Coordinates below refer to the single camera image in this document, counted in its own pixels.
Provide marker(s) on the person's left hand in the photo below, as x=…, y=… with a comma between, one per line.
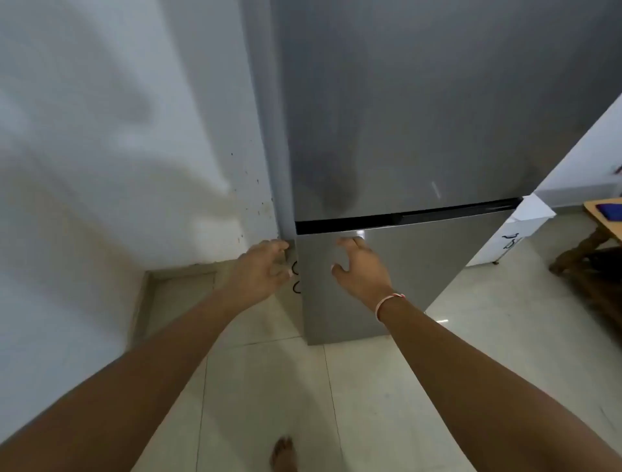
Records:
x=252, y=277

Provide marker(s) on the person's right hand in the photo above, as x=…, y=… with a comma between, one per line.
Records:
x=369, y=277

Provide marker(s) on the white marble drawer cabinet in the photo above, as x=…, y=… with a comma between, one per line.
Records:
x=515, y=228

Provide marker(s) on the grey refrigerator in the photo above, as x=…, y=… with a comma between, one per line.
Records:
x=389, y=97

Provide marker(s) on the person's right forearm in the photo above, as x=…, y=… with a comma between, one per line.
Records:
x=486, y=389

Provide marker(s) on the person's left forearm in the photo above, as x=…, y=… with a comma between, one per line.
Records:
x=121, y=389

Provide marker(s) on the person's left foot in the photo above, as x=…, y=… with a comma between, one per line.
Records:
x=284, y=457

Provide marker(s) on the pink thread wrist band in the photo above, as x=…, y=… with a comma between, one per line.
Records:
x=385, y=304

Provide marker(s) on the wooden table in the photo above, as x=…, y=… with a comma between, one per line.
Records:
x=606, y=225

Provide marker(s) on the blue folded cloth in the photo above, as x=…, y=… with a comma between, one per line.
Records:
x=611, y=211

